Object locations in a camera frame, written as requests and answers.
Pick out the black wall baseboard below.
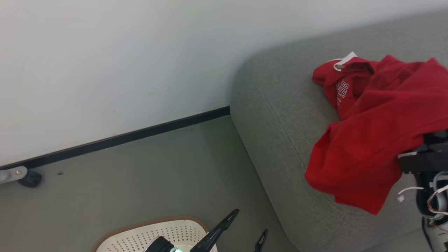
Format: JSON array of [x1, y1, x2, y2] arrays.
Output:
[[0, 106, 231, 171]]

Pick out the red and white twisted wires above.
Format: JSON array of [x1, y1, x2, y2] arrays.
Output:
[[425, 184, 448, 219]]

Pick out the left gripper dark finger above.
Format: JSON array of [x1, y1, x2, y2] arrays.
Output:
[[190, 209, 240, 252], [254, 229, 268, 252]]

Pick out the red garment with white trim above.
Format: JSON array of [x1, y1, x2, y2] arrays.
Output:
[[305, 52, 448, 215]]

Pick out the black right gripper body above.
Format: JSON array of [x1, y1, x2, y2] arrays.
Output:
[[398, 130, 448, 174]]

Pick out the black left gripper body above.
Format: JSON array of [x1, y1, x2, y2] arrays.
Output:
[[145, 236, 197, 252]]

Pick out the beige perforated laundry basket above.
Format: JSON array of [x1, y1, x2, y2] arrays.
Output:
[[92, 216, 218, 252]]

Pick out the grey fabric sofa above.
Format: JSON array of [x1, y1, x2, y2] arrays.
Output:
[[230, 10, 448, 252]]

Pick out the white cable with connector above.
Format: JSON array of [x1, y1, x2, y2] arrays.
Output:
[[397, 186, 424, 203]]

